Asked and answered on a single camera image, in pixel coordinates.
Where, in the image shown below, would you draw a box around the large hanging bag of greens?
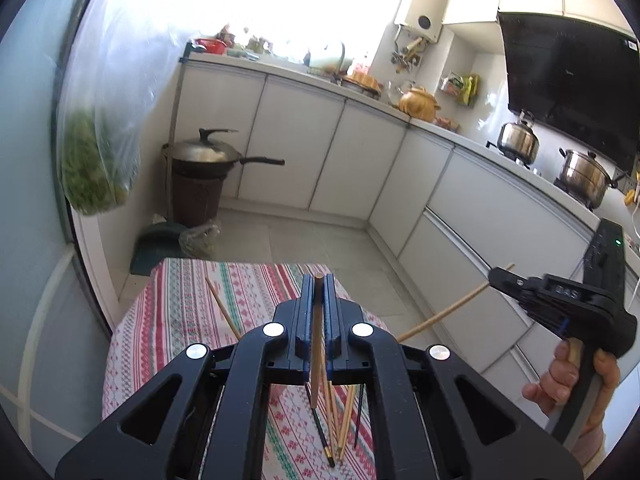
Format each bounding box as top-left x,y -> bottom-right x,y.
55,0 -> 173,217

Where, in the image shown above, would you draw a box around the striped patterned tablecloth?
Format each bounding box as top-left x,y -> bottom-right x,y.
101,257 -> 398,480

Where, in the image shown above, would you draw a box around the dark wok with handle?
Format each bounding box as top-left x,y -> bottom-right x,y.
167,147 -> 286,179

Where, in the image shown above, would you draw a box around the wooden chopstick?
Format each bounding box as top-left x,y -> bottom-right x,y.
205,276 -> 242,339
338,385 -> 357,462
327,382 -> 345,461
322,377 -> 336,443
397,262 -> 516,344
309,272 -> 325,409

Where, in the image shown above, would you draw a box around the wall rack with packets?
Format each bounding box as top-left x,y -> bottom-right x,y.
440,71 -> 481,106

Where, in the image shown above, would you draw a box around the frosted glass door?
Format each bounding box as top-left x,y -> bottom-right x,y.
0,0 -> 117,461

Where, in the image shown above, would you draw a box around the golden clay pot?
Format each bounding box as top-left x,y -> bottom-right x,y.
398,86 -> 443,122

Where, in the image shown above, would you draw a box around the steel kettle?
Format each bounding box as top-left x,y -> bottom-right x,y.
497,110 -> 541,163

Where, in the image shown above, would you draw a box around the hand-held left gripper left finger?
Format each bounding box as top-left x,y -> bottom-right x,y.
55,274 -> 317,480

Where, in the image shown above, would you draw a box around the small plastic bag of greens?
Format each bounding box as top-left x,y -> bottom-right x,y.
179,220 -> 221,261

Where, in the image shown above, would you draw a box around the brown ribbed bin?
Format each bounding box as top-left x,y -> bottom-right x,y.
171,166 -> 226,229

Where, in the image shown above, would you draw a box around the thin dark chopstick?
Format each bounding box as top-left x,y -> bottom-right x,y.
353,385 -> 364,450

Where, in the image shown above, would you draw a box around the wide steel pot with handles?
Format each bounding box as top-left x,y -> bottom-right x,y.
552,147 -> 621,209

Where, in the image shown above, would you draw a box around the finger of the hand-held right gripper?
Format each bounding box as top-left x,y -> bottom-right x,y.
487,266 -> 609,338

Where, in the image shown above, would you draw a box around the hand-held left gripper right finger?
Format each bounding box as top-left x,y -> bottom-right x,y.
324,274 -> 583,480

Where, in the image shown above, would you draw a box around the white kitchen counter cabinets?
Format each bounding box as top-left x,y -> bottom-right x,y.
172,55 -> 608,386

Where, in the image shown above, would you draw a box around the glass teapot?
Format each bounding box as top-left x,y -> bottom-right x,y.
382,80 -> 416,107

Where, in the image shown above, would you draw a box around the white water heater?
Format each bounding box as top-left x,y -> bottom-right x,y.
394,0 -> 448,43

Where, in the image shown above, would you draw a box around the metal wok lid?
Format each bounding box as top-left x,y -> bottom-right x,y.
172,128 -> 242,163

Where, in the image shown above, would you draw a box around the cluster of small jars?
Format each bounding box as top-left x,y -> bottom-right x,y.
217,22 -> 276,56

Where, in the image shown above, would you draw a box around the water heater pipes and valves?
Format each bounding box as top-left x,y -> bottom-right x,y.
392,37 -> 427,74

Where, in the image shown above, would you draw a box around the person's right forearm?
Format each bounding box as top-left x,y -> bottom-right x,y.
570,427 -> 608,476

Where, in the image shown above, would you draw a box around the dark green dustpan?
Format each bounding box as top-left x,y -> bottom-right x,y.
131,222 -> 188,277

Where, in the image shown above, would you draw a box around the black range hood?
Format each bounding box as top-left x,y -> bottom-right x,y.
497,10 -> 640,171

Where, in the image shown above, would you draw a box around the person's right hand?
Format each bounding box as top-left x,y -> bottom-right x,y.
521,339 -> 622,455

